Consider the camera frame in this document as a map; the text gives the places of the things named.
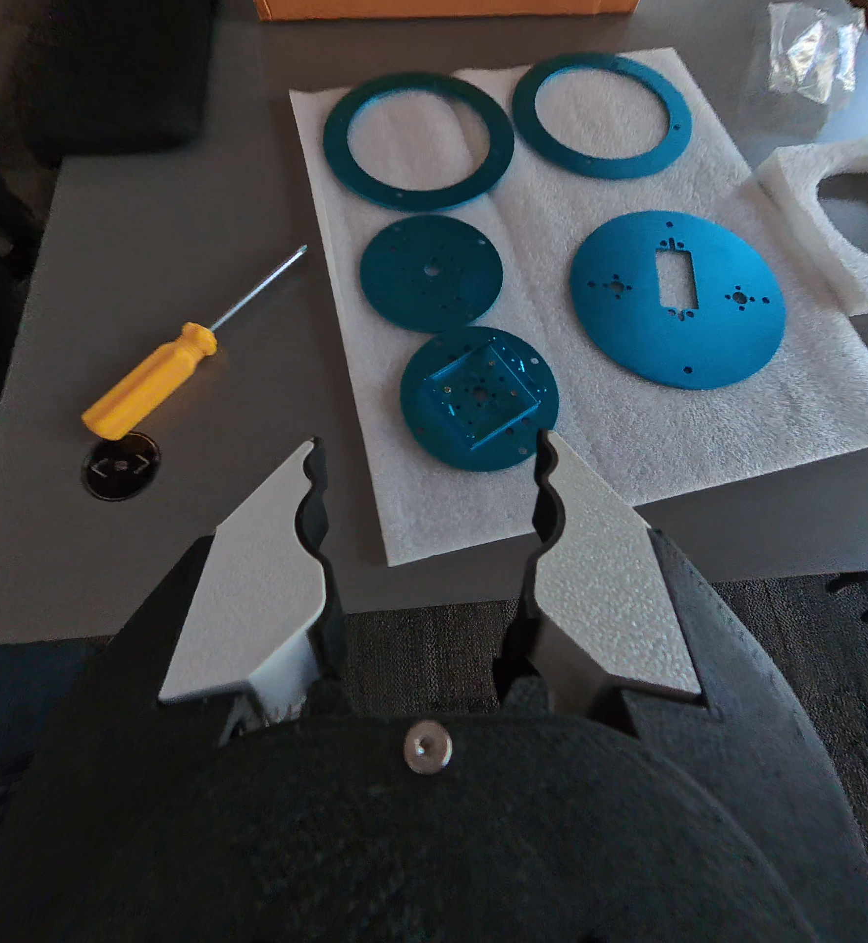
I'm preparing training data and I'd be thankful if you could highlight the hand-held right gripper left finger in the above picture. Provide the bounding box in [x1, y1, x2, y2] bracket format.
[158, 437, 348, 729]

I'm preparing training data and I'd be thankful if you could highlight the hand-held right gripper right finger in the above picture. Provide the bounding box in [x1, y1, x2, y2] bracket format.
[491, 429, 702, 717]

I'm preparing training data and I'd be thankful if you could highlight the blue disc with square bracket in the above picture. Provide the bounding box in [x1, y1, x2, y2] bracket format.
[399, 326, 559, 472]

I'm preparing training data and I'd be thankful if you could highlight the black round desk button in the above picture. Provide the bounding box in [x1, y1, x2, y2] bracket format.
[81, 431, 163, 503]

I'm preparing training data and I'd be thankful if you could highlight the grey desk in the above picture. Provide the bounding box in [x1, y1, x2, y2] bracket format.
[0, 0, 868, 645]

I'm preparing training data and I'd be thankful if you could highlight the white foam sheet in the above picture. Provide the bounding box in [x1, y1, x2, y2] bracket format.
[289, 48, 868, 567]

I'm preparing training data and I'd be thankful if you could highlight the yellow screwdriver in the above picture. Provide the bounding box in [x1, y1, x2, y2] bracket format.
[81, 245, 310, 442]

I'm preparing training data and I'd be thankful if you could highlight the large blue disc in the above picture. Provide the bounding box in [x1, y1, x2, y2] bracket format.
[569, 210, 786, 391]

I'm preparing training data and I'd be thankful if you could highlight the small blue perforated disc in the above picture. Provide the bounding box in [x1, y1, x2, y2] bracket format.
[360, 214, 505, 334]

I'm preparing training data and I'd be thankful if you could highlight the white foam block with hole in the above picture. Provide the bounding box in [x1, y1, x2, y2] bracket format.
[754, 142, 868, 319]

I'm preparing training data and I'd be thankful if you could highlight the black padded stool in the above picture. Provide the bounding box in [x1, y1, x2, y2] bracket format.
[0, 0, 220, 169]

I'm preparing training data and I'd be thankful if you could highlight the clear plastic bag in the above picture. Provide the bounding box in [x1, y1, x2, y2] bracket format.
[745, 0, 868, 135]

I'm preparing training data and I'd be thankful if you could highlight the cardboard box with blue print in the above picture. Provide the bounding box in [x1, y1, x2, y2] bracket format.
[253, 0, 637, 21]

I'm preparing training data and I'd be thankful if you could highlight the blue metal ring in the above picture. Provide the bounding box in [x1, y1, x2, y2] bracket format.
[322, 71, 516, 215]
[511, 52, 694, 181]

